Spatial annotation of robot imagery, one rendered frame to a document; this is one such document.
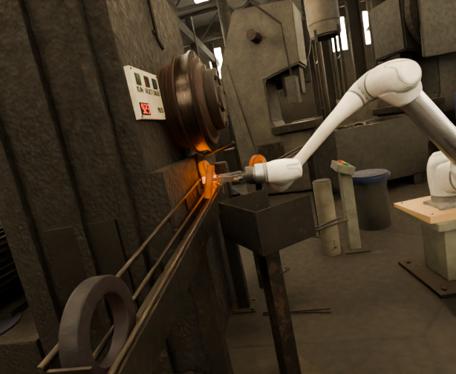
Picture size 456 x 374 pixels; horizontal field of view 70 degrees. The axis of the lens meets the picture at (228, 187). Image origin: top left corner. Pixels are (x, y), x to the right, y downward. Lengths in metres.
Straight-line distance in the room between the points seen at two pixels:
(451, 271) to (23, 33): 2.08
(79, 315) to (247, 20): 4.10
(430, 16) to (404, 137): 1.50
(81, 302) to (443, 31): 4.64
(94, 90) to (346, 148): 2.82
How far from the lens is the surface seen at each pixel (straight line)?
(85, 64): 1.23
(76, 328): 0.57
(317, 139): 1.57
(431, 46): 4.67
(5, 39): 1.45
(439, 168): 1.87
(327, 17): 10.37
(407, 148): 3.94
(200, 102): 1.42
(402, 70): 1.44
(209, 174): 1.41
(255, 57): 4.30
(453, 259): 1.98
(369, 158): 3.72
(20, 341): 1.82
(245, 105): 4.31
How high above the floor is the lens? 0.96
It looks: 10 degrees down
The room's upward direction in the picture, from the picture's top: 11 degrees counter-clockwise
